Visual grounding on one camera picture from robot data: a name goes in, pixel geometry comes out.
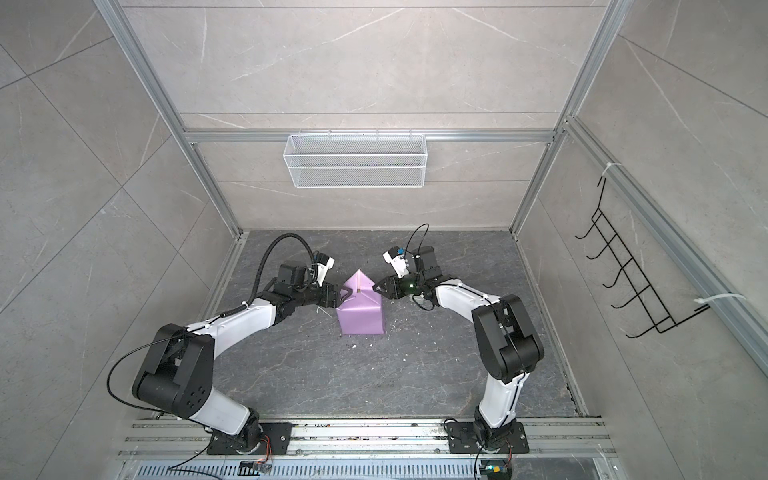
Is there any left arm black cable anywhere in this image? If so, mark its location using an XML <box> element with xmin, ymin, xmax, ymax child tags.
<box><xmin>248</xmin><ymin>232</ymin><xmax>316</xmax><ymax>304</ymax></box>

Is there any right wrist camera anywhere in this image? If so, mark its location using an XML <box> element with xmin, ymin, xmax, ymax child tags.
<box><xmin>383</xmin><ymin>246</ymin><xmax>411</xmax><ymax>278</ymax></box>

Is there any black wire hook rack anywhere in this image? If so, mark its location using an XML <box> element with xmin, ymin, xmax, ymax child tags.
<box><xmin>574</xmin><ymin>177</ymin><xmax>711</xmax><ymax>339</ymax></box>

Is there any pink wrapping paper sheet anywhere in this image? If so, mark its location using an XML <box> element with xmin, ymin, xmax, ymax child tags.
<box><xmin>336</xmin><ymin>270</ymin><xmax>385</xmax><ymax>335</ymax></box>

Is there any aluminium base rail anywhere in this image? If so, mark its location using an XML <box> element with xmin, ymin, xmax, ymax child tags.
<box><xmin>115</xmin><ymin>417</ymin><xmax>627</xmax><ymax>479</ymax></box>

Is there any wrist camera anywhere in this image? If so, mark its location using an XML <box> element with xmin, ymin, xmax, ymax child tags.
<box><xmin>311</xmin><ymin>251</ymin><xmax>335</xmax><ymax>287</ymax></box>
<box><xmin>383</xmin><ymin>246</ymin><xmax>411</xmax><ymax>278</ymax></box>

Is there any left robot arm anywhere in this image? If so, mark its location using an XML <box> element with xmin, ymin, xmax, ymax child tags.
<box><xmin>132</xmin><ymin>262</ymin><xmax>353</xmax><ymax>438</ymax></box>

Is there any white wire mesh basket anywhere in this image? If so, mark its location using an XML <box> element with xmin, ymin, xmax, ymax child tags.
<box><xmin>283</xmin><ymin>132</ymin><xmax>428</xmax><ymax>189</ymax></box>

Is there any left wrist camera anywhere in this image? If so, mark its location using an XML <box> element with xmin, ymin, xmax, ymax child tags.
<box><xmin>311</xmin><ymin>251</ymin><xmax>335</xmax><ymax>287</ymax></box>

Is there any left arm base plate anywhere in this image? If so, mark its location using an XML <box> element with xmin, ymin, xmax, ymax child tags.
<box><xmin>207</xmin><ymin>422</ymin><xmax>293</xmax><ymax>456</ymax></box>

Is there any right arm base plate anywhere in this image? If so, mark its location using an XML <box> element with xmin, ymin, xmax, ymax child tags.
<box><xmin>442</xmin><ymin>419</ymin><xmax>530</xmax><ymax>454</ymax></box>

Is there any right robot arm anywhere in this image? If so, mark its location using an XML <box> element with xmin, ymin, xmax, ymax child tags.
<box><xmin>374</xmin><ymin>246</ymin><xmax>545</xmax><ymax>446</ymax></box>

